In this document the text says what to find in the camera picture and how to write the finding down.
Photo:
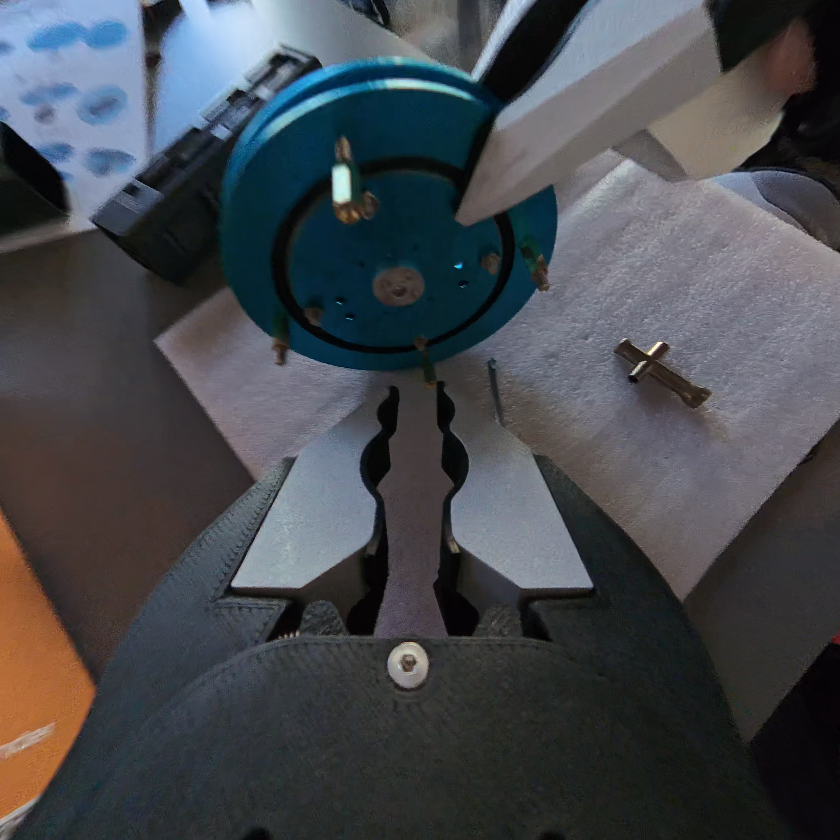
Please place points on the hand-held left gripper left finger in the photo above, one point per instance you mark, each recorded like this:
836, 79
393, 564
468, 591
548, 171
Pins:
308, 518

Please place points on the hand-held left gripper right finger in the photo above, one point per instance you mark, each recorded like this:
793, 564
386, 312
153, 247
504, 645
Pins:
518, 525

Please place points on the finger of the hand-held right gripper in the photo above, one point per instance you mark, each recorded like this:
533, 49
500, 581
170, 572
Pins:
515, 19
590, 98

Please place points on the blue round turntable base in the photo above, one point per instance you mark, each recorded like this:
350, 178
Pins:
367, 216

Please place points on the white foam sheet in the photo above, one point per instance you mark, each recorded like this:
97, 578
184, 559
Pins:
656, 275

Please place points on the silver cross socket wrench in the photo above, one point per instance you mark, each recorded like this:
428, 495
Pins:
659, 371

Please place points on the orange cardboard box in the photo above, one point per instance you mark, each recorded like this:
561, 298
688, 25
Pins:
33, 656

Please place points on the black screwdriver bit case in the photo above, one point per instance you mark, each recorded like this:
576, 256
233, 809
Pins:
164, 210

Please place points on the dark grey rectangular sleeve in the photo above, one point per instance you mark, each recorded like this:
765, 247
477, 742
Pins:
26, 177

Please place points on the blue printed instruction sheet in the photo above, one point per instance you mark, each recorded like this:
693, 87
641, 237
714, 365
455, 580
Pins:
72, 138

